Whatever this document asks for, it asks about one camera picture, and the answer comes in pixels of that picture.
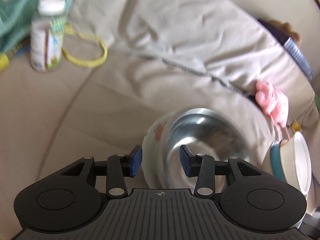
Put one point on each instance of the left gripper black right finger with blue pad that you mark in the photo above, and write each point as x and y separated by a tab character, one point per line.
205	168

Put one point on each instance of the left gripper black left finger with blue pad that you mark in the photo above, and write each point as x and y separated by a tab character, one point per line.
115	169

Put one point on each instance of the stainless steel bowl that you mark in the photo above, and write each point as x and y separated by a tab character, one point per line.
203	131

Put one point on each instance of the blue enamel white bowl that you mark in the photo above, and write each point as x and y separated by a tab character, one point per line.
275	161

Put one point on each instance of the yellow rimmed white bowl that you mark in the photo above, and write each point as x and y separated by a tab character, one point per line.
287	159

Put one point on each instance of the white plastic printed bowl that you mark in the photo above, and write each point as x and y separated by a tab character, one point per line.
301	161

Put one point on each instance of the pink plush toy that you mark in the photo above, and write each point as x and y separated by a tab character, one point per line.
273	103

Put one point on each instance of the yellow white clip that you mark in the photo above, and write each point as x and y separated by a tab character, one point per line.
295	126

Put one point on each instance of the grey sofa cover cloth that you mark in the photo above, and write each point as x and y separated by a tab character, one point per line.
163	56

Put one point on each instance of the dark blue striped book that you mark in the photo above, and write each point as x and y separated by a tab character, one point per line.
292	48

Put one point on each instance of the white capped plastic bottle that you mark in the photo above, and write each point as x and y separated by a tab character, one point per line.
47	33

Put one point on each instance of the brown plush toy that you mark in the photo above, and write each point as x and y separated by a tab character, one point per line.
287	29

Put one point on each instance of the teal green cloth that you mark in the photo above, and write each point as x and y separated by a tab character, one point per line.
16	18

